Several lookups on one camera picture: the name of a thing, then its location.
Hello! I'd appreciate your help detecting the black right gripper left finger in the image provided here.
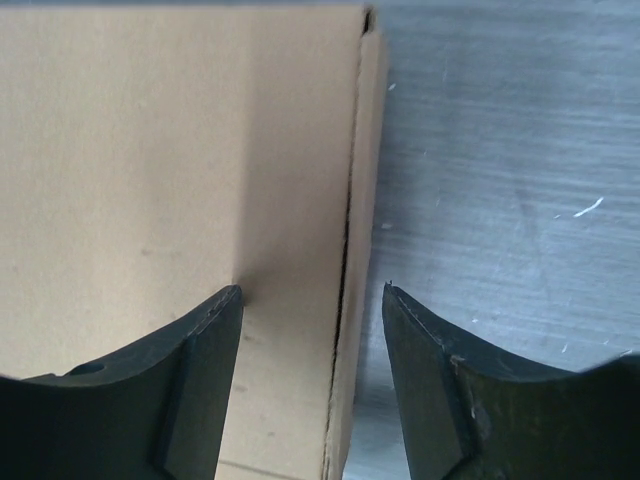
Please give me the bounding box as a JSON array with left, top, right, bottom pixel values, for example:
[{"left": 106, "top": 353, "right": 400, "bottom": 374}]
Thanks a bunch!
[{"left": 1, "top": 285, "right": 243, "bottom": 479}]

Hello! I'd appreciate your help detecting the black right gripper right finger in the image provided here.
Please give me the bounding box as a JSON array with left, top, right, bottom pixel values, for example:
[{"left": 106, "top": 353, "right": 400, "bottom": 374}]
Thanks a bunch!
[{"left": 382, "top": 284, "right": 639, "bottom": 480}]

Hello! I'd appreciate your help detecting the brown cardboard box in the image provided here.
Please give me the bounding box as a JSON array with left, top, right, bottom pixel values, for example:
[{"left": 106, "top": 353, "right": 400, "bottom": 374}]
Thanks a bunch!
[{"left": 1, "top": 4, "right": 388, "bottom": 479}]

